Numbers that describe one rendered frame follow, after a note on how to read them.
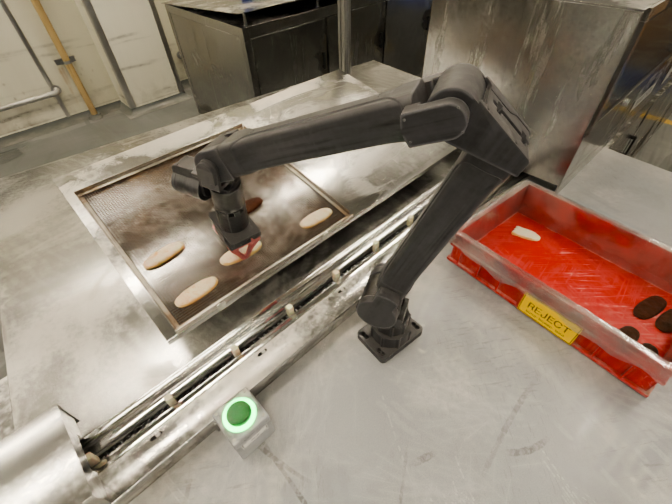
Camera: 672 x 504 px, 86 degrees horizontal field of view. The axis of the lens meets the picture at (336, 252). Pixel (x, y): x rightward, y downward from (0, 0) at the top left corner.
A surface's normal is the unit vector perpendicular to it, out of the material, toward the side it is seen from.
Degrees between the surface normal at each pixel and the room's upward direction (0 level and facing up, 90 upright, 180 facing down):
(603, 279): 0
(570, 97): 90
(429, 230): 89
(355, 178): 10
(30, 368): 0
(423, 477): 0
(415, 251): 89
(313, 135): 87
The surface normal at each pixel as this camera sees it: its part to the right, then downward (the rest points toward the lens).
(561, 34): -0.72, 0.51
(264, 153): -0.39, 0.63
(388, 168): 0.09, -0.60
